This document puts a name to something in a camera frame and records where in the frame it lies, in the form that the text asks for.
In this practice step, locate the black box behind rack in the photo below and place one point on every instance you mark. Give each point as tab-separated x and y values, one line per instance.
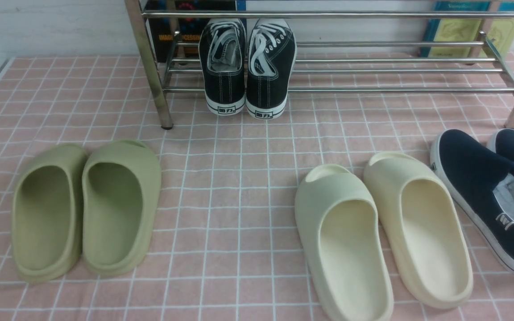
163	29

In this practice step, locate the yellow teal box behind rack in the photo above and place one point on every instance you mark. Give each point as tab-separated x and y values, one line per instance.
501	33

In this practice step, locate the left green foam slide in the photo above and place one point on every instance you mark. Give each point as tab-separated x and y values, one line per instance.
47	214

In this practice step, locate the green foam slide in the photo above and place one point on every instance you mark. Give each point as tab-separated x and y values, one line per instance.
47	214
121	183

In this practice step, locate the right green foam slide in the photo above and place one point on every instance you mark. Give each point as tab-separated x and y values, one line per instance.
121	183

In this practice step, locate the left black canvas sneaker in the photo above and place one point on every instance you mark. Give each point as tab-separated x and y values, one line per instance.
221	51

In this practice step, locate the black canvas sneaker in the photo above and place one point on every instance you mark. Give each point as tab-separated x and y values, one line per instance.
271	57
221	51

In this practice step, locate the left cream foam slide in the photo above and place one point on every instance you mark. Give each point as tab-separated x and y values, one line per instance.
337	222

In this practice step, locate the cream foam slide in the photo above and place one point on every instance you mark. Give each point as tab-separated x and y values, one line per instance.
337	222
422	228

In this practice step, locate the right black canvas sneaker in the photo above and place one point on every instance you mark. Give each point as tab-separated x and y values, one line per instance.
271	57

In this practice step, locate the right cream foam slide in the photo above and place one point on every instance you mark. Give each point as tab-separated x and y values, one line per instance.
422	228

